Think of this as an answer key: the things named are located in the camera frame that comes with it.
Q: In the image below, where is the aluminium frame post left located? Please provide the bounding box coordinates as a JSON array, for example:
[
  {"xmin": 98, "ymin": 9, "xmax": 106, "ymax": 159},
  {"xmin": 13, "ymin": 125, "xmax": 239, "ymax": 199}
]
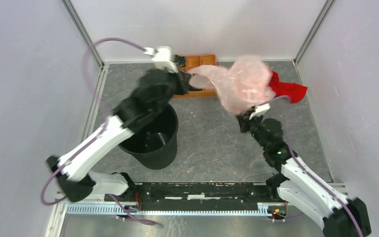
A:
[{"xmin": 61, "ymin": 0, "xmax": 105, "ymax": 67}]

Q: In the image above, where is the black plastic trash bin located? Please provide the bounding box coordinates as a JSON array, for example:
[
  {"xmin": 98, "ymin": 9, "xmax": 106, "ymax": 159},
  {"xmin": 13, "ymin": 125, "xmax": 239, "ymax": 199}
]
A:
[{"xmin": 118, "ymin": 103, "xmax": 179, "ymax": 170}]

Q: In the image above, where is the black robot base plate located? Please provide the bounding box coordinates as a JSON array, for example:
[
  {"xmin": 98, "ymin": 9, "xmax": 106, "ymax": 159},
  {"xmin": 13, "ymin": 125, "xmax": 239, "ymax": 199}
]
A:
[{"xmin": 104, "ymin": 177, "xmax": 286, "ymax": 212}]

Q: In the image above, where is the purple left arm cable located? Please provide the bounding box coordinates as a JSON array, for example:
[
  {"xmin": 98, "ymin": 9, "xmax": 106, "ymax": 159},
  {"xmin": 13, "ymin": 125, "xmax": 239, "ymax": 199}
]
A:
[{"xmin": 40, "ymin": 37, "xmax": 159, "ymax": 226}]

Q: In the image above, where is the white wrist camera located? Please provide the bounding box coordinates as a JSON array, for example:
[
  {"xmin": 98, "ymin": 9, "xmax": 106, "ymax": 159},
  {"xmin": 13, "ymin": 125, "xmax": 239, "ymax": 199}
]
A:
[
  {"xmin": 249, "ymin": 103, "xmax": 270, "ymax": 120},
  {"xmin": 144, "ymin": 46, "xmax": 179, "ymax": 73}
]

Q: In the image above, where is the red cloth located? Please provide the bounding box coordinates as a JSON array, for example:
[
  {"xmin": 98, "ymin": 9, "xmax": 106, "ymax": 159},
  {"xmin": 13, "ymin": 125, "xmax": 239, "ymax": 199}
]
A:
[{"xmin": 268, "ymin": 71, "xmax": 308, "ymax": 104}]

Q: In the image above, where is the pink plastic trash bag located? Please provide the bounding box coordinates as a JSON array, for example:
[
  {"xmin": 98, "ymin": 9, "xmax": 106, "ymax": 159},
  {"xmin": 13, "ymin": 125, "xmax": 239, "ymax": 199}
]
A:
[{"xmin": 189, "ymin": 55, "xmax": 276, "ymax": 116}]

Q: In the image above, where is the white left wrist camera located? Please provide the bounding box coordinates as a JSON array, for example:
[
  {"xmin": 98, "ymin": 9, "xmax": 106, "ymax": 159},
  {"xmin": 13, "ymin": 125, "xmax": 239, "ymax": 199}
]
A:
[{"xmin": 144, "ymin": 46, "xmax": 179, "ymax": 73}]

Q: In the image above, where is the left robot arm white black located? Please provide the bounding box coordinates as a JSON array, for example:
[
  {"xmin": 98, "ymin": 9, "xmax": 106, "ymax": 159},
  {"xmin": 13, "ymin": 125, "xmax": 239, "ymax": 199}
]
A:
[{"xmin": 46, "ymin": 69, "xmax": 191, "ymax": 202}]

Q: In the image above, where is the rolled dark belt green yellow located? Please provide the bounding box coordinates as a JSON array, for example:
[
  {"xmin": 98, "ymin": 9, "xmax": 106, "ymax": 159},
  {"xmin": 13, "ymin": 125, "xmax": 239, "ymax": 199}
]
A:
[{"xmin": 173, "ymin": 55, "xmax": 187, "ymax": 67}]

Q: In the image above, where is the aluminium frame post right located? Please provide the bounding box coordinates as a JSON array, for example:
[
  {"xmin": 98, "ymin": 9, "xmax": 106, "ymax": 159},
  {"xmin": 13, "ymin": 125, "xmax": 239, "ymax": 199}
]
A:
[{"xmin": 293, "ymin": 0, "xmax": 336, "ymax": 65}]

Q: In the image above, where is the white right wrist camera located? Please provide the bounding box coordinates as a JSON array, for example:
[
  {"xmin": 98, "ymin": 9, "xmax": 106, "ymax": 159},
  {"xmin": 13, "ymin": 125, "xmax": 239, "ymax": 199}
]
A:
[{"xmin": 249, "ymin": 103, "xmax": 270, "ymax": 120}]

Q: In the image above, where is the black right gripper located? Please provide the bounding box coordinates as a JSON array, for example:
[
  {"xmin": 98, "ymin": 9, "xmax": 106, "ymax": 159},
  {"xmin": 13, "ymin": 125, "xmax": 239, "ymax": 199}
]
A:
[{"xmin": 235, "ymin": 109, "xmax": 269, "ymax": 151}]

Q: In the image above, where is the aluminium frame post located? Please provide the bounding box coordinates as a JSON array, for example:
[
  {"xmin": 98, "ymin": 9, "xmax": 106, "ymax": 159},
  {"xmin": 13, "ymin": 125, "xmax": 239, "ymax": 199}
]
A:
[
  {"xmin": 293, "ymin": 0, "xmax": 336, "ymax": 65},
  {"xmin": 61, "ymin": 0, "xmax": 105, "ymax": 67}
]

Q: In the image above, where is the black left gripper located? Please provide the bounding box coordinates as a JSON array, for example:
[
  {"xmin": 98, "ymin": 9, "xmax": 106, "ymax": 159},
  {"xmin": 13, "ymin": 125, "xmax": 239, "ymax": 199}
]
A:
[{"xmin": 154, "ymin": 63, "xmax": 193, "ymax": 115}]

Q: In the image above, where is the slotted white cable duct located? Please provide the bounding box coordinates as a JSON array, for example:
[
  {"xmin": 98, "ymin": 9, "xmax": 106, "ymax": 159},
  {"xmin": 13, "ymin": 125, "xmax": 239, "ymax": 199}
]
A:
[{"xmin": 66, "ymin": 204, "xmax": 273, "ymax": 217}]

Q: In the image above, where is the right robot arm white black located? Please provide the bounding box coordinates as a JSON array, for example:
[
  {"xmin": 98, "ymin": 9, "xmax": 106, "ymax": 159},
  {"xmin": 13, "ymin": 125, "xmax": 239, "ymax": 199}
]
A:
[{"xmin": 236, "ymin": 110, "xmax": 372, "ymax": 237}]

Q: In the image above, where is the orange wooden compartment tray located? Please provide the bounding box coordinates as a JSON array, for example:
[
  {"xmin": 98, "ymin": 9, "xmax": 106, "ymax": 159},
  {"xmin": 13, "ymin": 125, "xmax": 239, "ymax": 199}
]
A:
[{"xmin": 174, "ymin": 54, "xmax": 217, "ymax": 99}]

